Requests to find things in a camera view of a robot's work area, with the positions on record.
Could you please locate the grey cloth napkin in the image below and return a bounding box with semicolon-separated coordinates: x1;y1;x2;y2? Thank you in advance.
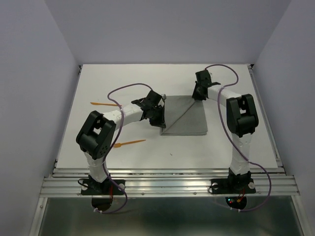
160;95;208;136

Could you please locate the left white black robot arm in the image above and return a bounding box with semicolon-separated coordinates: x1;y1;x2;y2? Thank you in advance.
76;90;166;194

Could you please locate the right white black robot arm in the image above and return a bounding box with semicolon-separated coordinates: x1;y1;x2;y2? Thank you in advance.
192;70;259;192

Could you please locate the orange plastic fork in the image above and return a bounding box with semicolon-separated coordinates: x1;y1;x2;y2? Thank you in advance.
113;140;146;148

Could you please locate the orange plastic knife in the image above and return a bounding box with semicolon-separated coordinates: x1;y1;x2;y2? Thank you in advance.
90;102;120;107

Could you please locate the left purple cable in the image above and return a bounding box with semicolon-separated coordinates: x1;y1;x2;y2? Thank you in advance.
93;83;153;214

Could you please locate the purple cable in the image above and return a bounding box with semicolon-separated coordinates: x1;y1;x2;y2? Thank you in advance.
93;83;153;214
205;64;273;212

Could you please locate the aluminium rail frame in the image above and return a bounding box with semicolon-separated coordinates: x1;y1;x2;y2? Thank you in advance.
29;63;311;236

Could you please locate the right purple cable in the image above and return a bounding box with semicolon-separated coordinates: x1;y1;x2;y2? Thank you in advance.
205;64;273;212

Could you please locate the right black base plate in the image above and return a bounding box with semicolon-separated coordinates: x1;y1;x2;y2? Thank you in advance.
208;178;256;195

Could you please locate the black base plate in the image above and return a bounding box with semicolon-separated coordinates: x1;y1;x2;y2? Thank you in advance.
78;178;124;196
208;178;256;195

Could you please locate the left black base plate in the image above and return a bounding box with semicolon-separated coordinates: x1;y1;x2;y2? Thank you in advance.
78;178;124;196

